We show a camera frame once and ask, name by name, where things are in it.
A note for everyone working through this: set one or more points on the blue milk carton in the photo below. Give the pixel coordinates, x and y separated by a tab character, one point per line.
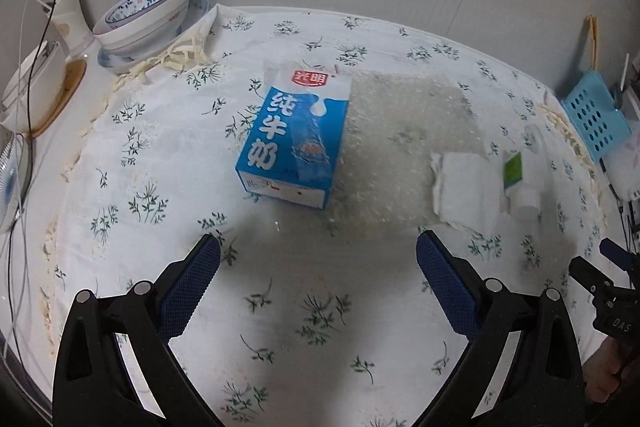
295	132

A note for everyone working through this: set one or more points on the blue striped plate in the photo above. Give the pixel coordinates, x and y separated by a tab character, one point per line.
10	187

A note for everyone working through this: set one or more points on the blue patterned bowl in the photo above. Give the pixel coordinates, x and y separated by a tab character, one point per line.
145	27

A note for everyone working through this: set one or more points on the white rice cooker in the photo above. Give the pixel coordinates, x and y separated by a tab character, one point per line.
627	172

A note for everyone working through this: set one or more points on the blue patterned bowls on plate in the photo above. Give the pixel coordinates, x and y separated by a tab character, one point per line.
197	9

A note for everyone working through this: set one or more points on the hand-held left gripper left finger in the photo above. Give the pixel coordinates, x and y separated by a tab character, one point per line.
190	287

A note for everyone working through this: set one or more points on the white bottle green label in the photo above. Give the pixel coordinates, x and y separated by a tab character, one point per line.
522	202

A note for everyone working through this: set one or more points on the clear bubble wrap sheet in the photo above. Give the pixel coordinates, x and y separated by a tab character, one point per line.
400	132

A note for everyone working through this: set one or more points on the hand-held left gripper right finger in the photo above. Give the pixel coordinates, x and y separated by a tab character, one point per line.
447	287

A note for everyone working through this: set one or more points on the round wooden coaster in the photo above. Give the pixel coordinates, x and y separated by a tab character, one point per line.
72	82

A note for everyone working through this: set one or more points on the white floral tablecloth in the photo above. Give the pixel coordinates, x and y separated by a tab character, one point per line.
175	147

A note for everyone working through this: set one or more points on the wooden chopstick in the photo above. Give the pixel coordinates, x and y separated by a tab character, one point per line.
595	42
589	42

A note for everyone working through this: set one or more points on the blue plastic utensil basket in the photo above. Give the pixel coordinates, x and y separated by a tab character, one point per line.
595	117

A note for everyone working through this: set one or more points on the white paper cup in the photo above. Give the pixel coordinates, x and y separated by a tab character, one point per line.
70	22

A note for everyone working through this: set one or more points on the white plastic stick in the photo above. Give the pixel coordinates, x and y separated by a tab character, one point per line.
624	72

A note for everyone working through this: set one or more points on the crumpled white tissue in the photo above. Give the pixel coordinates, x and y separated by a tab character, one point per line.
465	187

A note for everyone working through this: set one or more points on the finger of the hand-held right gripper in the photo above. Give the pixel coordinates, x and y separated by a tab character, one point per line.
590	274
620	259

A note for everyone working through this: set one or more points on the white bowl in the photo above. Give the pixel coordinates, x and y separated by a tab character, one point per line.
30	114
30	72

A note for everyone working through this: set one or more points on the person's right hand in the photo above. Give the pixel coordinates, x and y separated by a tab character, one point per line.
610	372

